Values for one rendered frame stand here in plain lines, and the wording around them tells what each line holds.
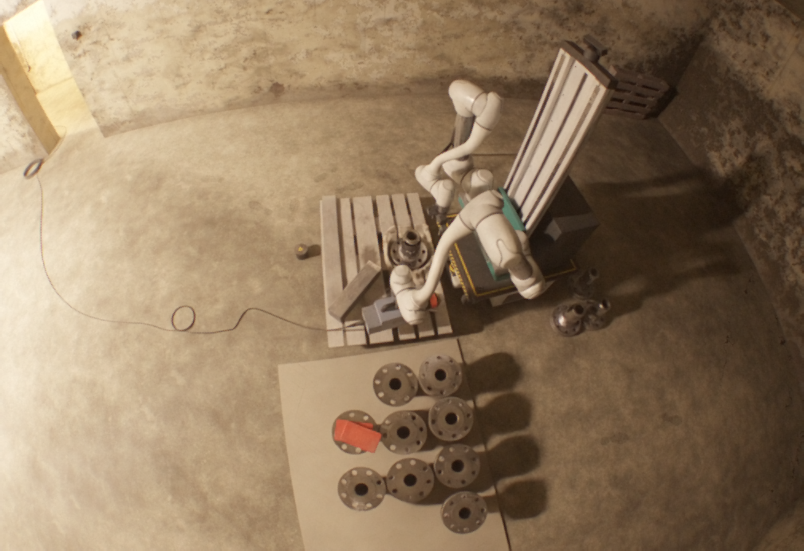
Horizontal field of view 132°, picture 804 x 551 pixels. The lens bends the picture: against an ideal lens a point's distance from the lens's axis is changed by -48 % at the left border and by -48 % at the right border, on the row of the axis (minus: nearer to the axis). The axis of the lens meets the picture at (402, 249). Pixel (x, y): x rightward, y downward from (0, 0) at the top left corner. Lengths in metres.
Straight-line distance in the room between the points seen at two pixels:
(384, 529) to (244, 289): 1.90
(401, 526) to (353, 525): 0.29
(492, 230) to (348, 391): 1.43
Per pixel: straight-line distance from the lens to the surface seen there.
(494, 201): 1.39
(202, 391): 2.56
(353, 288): 2.27
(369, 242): 2.55
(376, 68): 4.05
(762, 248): 5.65
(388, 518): 2.31
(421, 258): 2.45
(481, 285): 2.30
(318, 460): 2.28
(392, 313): 2.01
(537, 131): 1.90
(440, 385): 2.09
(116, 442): 2.93
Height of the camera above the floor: 2.27
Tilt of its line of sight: 57 degrees down
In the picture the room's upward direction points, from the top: 9 degrees clockwise
